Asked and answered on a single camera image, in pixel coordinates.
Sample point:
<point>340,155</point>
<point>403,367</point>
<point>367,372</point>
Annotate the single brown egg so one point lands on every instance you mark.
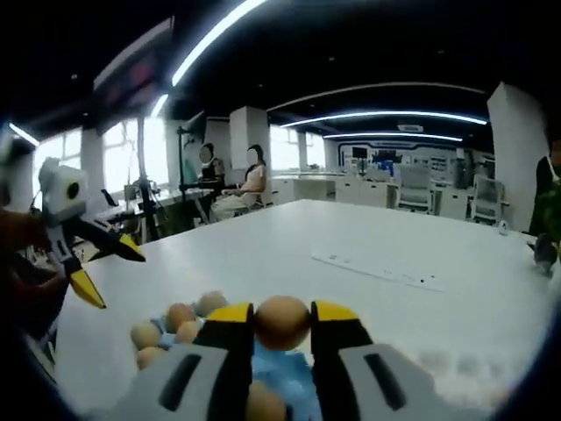
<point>177,315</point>
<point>211,302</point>
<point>188,332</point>
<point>282,322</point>
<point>144,335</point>
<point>263,405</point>
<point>149,356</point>

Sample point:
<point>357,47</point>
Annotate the white lab counter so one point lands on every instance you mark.
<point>307,188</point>

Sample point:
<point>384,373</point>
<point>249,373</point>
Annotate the white plastic egg holder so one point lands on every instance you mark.
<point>460,368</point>

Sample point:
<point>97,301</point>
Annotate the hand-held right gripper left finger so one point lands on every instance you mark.
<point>228,346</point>

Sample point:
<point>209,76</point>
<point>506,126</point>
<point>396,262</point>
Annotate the white flat strip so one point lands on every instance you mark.
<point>372,269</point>

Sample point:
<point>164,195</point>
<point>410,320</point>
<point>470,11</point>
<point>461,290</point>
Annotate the white office chair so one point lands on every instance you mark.
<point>415,188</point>
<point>488,197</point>

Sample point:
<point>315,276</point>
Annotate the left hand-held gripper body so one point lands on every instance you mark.
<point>61,188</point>

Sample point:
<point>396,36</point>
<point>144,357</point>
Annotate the person's left hand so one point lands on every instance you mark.
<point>22,230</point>

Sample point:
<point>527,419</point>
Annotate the white square pillar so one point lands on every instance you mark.
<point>517,144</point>
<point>250,123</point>

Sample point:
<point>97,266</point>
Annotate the small white object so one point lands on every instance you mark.
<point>503,227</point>

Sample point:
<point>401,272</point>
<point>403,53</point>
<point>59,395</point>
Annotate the ceiling air conditioner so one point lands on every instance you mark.
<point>411,127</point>

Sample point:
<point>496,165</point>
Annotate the black tripod stand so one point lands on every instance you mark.
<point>146,206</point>

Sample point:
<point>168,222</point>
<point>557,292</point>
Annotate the dark hanging sign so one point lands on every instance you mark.
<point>140,70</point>

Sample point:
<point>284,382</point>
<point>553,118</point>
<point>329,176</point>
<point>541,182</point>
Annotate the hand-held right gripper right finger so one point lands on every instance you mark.
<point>333,351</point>

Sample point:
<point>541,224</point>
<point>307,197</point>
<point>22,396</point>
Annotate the grey gadget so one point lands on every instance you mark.
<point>544,250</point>

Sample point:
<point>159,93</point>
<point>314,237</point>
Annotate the ceiling light strip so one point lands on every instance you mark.
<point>394,134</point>
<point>394,114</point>
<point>210,39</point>

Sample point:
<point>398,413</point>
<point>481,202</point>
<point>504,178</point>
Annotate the blue egg tray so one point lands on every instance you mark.
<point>285,377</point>

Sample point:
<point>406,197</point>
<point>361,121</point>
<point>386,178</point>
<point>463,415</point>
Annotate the white table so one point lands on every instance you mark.
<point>307,245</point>

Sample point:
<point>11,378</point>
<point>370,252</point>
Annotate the black monitor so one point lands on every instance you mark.
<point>359,153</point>

